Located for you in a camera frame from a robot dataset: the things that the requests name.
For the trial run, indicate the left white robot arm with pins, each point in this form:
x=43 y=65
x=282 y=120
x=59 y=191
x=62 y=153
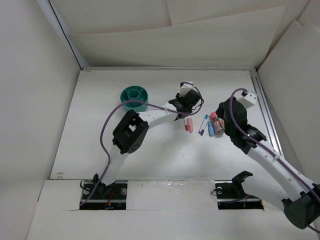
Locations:
x=130 y=132

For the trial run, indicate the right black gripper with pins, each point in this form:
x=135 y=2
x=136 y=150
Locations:
x=220 y=109

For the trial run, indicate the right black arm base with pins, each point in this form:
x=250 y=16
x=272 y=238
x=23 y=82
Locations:
x=230 y=194

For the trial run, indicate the blue translucent eraser case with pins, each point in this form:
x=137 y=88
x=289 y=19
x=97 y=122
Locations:
x=210 y=127

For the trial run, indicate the pink translucent eraser case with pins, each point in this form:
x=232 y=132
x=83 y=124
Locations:
x=190 y=126

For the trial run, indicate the teal round organizer container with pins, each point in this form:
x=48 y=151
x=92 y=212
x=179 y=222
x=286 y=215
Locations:
x=134 y=92

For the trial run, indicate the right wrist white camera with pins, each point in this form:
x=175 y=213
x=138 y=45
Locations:
x=248 y=99

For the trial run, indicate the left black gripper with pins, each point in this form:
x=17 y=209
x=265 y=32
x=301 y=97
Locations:
x=178 y=97

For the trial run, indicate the pink capped pencil tube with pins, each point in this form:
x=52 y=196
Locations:
x=218 y=125

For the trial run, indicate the red capped white pen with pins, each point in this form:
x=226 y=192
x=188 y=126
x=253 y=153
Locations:
x=185 y=124

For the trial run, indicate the purple capped white marker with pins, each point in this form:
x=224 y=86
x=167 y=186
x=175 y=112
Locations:
x=203 y=127

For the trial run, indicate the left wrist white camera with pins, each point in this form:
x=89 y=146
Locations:
x=185 y=87

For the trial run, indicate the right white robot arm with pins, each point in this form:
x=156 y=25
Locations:
x=297 y=196

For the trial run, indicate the wrist white camera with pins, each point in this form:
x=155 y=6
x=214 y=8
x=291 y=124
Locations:
x=248 y=99
x=185 y=87

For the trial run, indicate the blue capped white marker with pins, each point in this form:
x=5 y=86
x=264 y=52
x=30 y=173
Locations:
x=206 y=116

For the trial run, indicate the aluminium rail right side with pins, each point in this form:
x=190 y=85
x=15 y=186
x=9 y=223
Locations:
x=266 y=114

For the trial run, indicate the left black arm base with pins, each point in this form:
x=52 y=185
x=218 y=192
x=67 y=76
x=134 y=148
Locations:
x=104 y=197

